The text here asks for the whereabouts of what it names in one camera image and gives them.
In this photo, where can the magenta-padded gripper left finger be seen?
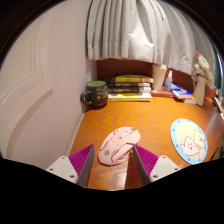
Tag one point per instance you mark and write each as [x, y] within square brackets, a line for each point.
[63, 166]

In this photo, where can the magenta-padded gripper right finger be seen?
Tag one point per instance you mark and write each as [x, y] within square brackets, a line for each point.
[163, 166]

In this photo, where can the pink computer mouse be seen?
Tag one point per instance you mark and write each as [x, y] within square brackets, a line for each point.
[116, 146]

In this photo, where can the round cartoon-print mouse pad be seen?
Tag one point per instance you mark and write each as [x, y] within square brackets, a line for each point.
[188, 141]

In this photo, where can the orange and white book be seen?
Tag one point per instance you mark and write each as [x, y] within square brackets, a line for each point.
[190, 100]

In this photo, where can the reddish-brown flat tray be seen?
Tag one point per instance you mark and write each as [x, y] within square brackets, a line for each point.
[160, 93]

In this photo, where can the yellow and white book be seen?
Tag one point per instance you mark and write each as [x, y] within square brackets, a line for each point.
[130, 97]

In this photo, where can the blue book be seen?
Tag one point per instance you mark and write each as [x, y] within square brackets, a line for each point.
[181, 91]

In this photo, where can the dark mug with green inside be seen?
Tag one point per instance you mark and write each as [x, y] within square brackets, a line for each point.
[96, 95]

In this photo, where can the clear pump bottle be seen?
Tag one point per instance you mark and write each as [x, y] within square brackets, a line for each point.
[168, 83]

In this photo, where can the white ceramic jug vase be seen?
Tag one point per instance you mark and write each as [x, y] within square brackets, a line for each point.
[200, 91]

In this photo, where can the dark book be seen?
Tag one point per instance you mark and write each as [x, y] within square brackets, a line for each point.
[130, 84]
[130, 90]

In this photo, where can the beige tumbler with lid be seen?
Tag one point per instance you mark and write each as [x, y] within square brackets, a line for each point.
[158, 77]

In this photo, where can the yellow-cover book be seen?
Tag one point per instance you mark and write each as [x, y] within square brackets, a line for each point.
[133, 78]

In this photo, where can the white flower bouquet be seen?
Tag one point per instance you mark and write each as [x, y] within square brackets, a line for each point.
[202, 66]

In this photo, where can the white pleated curtain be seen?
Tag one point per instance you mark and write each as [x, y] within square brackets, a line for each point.
[143, 30]

